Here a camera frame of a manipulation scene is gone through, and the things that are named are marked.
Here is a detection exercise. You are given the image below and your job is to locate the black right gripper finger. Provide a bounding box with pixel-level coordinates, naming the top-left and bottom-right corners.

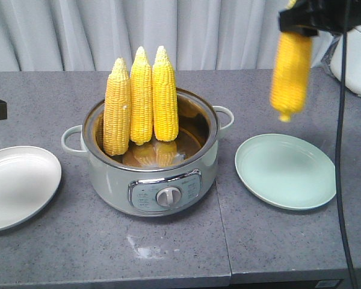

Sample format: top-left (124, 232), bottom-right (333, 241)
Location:
top-left (279, 1), bottom-right (318, 37)

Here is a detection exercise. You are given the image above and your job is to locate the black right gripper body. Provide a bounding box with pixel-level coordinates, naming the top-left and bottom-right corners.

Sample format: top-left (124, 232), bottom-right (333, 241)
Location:
top-left (317, 0), bottom-right (361, 33)

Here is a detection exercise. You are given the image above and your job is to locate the pale yellow corn cob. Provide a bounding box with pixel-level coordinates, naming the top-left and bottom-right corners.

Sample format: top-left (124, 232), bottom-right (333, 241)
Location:
top-left (103, 58), bottom-right (131, 156)

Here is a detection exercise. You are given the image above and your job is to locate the white round plate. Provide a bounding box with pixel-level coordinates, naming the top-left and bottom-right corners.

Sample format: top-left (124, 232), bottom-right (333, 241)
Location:
top-left (0, 146), bottom-right (62, 231)

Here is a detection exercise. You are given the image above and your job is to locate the grey curtain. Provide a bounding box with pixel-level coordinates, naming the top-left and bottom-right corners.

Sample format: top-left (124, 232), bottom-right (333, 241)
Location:
top-left (0, 1), bottom-right (287, 72)

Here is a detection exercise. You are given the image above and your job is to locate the green round plate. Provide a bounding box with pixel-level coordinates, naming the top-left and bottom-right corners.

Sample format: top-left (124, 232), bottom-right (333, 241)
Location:
top-left (235, 134), bottom-right (336, 211)

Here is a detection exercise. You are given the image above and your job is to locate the green electric cooking pot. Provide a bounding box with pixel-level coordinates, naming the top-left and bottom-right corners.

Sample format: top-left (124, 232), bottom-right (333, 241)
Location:
top-left (61, 89), bottom-right (234, 217)

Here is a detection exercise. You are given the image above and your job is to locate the black cable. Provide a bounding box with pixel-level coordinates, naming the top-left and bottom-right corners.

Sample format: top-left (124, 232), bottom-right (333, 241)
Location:
top-left (335, 0), bottom-right (359, 289)

